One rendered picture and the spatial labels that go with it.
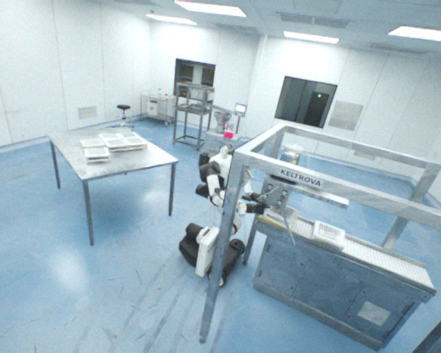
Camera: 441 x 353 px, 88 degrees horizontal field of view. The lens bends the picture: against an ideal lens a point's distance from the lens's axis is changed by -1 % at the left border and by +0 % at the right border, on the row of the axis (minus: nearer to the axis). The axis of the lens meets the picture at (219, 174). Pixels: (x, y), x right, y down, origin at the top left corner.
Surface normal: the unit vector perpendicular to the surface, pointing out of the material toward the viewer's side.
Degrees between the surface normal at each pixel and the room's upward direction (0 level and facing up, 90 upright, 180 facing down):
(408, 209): 90
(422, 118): 90
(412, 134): 90
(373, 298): 90
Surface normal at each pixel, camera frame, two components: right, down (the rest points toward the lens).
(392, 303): -0.44, 0.33
